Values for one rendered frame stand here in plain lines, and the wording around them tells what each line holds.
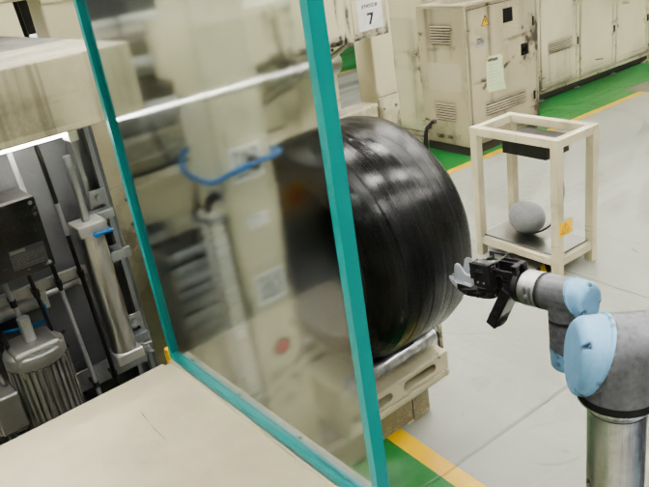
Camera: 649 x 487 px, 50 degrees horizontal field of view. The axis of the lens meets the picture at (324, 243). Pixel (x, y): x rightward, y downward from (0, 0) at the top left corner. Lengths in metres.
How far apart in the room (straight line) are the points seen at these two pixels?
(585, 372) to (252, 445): 0.48
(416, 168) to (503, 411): 1.69
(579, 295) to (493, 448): 1.60
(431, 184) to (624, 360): 0.72
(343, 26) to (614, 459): 1.27
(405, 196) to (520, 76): 4.99
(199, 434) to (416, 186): 0.77
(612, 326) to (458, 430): 2.00
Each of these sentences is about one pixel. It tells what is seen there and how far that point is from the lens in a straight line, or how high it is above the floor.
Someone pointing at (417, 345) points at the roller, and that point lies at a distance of 1.86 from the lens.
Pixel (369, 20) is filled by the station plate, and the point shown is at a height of 1.68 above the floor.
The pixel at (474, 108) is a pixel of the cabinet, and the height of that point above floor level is 0.41.
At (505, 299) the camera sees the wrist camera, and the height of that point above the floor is 1.17.
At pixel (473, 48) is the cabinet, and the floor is 0.89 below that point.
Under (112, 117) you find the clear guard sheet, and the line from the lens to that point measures 1.13.
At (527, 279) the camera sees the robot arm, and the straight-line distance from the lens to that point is 1.47.
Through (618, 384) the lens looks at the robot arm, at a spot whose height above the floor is 1.29.
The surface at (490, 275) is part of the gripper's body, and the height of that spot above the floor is 1.21.
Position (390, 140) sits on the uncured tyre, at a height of 1.46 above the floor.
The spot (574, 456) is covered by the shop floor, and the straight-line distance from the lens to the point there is 2.92.
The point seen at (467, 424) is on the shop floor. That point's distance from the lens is 3.04.
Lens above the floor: 1.92
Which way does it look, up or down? 24 degrees down
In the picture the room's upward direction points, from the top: 9 degrees counter-clockwise
